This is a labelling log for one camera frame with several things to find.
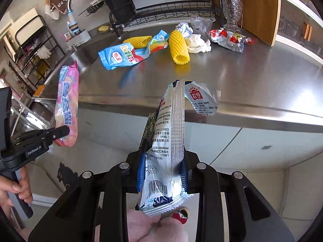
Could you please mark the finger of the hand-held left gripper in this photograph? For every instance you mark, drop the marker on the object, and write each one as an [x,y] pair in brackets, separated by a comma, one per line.
[59,131]

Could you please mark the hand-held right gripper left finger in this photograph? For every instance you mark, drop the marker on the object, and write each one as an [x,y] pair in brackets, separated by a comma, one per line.
[118,181]

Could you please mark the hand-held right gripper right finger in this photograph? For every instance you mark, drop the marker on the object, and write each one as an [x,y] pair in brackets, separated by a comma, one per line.
[196,179]

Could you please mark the pink snack wrapper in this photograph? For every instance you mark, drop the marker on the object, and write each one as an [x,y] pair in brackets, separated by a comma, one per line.
[67,100]

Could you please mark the silver snack wrapper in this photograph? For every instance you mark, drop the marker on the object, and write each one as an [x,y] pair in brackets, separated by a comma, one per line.
[174,131]

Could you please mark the blue ice pop wrapper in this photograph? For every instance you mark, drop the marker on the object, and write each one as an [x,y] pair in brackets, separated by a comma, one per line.
[116,56]

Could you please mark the yellow foam fruit net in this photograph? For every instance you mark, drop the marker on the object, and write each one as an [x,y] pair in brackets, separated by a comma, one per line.
[179,48]
[138,41]

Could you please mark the white tissue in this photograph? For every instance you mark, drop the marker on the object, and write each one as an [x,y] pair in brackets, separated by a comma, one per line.
[198,44]

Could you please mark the red white snack wrapper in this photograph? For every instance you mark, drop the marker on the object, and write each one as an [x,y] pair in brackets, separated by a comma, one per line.
[227,39]

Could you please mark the person's left hand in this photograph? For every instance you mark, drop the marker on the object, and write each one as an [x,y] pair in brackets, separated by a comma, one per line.
[26,186]

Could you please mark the red bow slipper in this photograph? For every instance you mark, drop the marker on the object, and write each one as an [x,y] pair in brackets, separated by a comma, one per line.
[180,215]

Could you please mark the black cat floor mat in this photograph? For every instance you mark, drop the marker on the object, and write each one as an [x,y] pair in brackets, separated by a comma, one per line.
[67,176]

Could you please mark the white cabinet door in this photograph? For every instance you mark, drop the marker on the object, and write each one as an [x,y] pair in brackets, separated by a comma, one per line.
[113,126]
[277,141]

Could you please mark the person's pink fleece legs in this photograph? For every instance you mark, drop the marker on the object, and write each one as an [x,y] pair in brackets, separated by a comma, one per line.
[156,229]

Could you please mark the black metal shelf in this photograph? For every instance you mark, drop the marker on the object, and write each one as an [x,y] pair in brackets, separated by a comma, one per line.
[30,63]

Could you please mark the steel sink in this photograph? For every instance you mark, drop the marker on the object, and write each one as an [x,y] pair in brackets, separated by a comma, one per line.
[75,55]

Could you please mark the white glove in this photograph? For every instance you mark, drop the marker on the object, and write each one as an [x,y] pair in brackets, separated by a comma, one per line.
[45,51]

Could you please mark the grey sink caddy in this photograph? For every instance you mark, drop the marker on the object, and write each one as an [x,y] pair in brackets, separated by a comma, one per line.
[80,39]

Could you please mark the yellow sponge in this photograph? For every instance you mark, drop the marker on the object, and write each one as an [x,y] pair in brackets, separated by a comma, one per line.
[104,28]

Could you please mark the colourful blue candy wrapper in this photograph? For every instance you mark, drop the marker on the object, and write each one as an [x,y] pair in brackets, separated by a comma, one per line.
[159,39]

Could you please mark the black flat board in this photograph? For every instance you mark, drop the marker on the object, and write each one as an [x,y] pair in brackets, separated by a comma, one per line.
[118,1]

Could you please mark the clear plastic bag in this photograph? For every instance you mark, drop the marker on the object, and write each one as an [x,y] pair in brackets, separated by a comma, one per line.
[201,25]

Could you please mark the black dish rack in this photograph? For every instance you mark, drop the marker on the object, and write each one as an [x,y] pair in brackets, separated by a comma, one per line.
[161,12]

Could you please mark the glass vase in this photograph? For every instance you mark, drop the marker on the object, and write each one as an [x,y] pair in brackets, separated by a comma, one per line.
[233,12]

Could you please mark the wooden cutting board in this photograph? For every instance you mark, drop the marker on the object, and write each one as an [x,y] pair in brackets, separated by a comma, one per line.
[262,12]

